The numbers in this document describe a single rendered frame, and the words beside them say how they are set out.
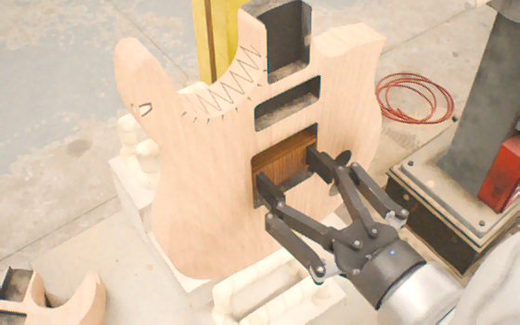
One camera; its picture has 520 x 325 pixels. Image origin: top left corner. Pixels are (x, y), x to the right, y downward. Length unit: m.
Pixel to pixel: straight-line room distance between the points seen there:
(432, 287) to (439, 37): 2.99
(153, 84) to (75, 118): 2.43
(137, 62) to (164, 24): 2.98
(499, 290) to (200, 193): 0.35
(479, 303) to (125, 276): 0.86
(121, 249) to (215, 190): 0.59
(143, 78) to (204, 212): 0.22
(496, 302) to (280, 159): 0.36
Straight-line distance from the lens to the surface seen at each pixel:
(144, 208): 0.99
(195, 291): 0.98
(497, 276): 0.35
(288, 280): 1.06
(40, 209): 2.53
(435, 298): 0.52
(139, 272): 1.11
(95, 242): 1.18
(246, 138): 0.56
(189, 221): 0.60
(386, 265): 0.54
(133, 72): 0.44
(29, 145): 2.83
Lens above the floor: 1.88
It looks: 49 degrees down
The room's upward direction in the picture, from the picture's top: straight up
